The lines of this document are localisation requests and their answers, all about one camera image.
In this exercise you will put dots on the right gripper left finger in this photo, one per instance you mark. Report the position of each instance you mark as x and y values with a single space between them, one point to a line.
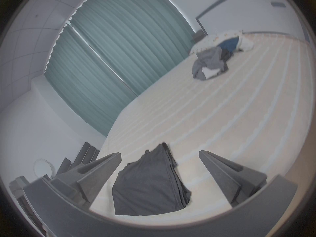
93 179

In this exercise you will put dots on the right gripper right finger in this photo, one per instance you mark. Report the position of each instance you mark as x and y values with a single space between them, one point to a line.
229 181

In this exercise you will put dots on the black T-shirt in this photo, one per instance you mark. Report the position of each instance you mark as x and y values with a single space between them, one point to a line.
150 184

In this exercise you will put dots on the bed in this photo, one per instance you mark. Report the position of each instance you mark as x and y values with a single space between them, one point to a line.
222 107

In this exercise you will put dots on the pile of clothes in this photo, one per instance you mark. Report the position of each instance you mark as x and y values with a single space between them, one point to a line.
212 58

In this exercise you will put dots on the round white mirror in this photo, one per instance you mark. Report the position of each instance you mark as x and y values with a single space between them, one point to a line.
43 168

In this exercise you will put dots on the blue-green curtain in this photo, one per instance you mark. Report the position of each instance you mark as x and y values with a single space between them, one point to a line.
135 33
86 83

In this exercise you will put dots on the white printed pillow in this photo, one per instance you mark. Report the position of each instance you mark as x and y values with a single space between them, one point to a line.
209 42

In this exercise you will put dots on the grey bedside table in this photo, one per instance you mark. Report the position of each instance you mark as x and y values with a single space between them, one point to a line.
198 36

